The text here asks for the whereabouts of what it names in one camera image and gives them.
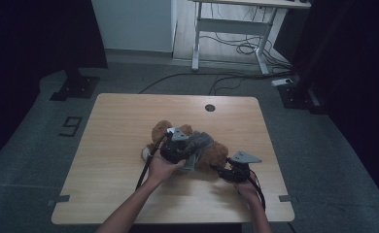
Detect person's left hand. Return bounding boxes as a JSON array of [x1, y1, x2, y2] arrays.
[[148, 151, 186, 185]]

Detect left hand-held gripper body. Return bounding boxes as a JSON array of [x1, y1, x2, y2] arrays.
[[159, 126, 191, 164]]

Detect dark curtain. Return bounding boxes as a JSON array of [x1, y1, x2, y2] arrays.
[[0, 0, 108, 169], [291, 0, 379, 215]]

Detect black stand base plate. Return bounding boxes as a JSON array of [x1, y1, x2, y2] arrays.
[[49, 67, 101, 102], [277, 82, 325, 115]]

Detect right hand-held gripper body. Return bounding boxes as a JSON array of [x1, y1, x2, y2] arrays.
[[219, 150, 263, 183]]

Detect tangle of black cables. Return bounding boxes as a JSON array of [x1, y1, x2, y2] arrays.
[[199, 3, 293, 71]]

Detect left hand-held gripper black cable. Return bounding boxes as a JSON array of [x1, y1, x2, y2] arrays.
[[134, 130, 173, 191]]

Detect white power strip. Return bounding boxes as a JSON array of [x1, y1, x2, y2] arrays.
[[270, 78, 294, 87]]

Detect grey tape strip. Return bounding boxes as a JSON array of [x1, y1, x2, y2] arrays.
[[278, 194, 298, 203], [47, 194, 71, 207]]

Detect long black floor cable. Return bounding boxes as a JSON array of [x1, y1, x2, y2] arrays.
[[138, 71, 295, 95]]

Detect right hand-held gripper black cable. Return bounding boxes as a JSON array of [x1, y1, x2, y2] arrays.
[[248, 168, 266, 212]]

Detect hand-held gripper black cable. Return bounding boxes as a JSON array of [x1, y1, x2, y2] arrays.
[[134, 130, 173, 191], [248, 168, 266, 212]]

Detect white cabinet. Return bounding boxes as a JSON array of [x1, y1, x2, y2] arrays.
[[89, 0, 179, 54]]

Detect grey towel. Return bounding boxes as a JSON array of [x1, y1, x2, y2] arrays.
[[181, 130, 215, 173]]

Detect person's right hand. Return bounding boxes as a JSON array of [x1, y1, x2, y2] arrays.
[[234, 181, 259, 205]]

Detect white desk frame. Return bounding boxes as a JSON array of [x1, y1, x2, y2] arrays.
[[190, 0, 312, 76]]

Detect brown teddy bear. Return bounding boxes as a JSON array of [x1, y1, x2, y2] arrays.
[[141, 119, 229, 173]]

